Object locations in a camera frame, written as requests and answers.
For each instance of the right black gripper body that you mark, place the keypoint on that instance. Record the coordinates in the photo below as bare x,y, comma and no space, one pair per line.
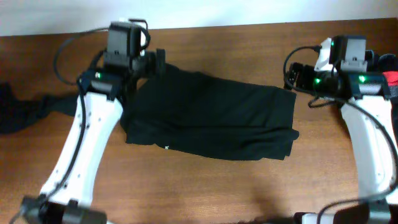
292,74

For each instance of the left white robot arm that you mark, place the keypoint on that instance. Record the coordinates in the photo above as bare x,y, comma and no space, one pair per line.
103,90

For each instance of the red and grey garment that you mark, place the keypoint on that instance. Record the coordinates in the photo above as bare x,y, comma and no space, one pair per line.
392,78

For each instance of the black t-shirt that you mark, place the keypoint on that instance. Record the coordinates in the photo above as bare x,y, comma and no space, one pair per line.
211,117

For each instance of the dark cloth at left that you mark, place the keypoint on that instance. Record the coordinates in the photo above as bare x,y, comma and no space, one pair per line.
17,115

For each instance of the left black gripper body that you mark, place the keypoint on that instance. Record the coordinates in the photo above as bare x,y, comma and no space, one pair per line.
160,59

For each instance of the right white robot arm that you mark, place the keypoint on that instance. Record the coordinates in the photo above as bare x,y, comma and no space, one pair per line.
344,75

